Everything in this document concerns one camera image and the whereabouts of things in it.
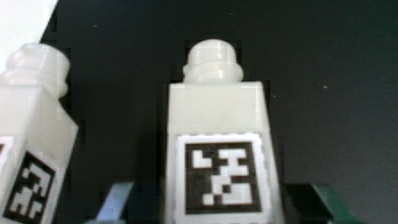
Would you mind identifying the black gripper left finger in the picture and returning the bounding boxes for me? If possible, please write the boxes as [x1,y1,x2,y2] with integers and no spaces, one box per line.
[84,182,134,224]

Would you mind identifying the white sheet with tags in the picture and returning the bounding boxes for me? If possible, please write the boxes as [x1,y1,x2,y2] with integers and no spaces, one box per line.
[0,0,61,50]

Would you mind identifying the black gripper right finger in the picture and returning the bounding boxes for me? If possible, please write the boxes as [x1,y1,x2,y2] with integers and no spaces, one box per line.
[286,184,359,224]

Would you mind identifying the white leg near sheet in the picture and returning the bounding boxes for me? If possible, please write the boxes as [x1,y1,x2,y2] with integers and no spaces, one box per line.
[0,44,78,224]

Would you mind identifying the white leg with tag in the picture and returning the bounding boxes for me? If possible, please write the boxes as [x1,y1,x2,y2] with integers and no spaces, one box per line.
[164,39,285,224]

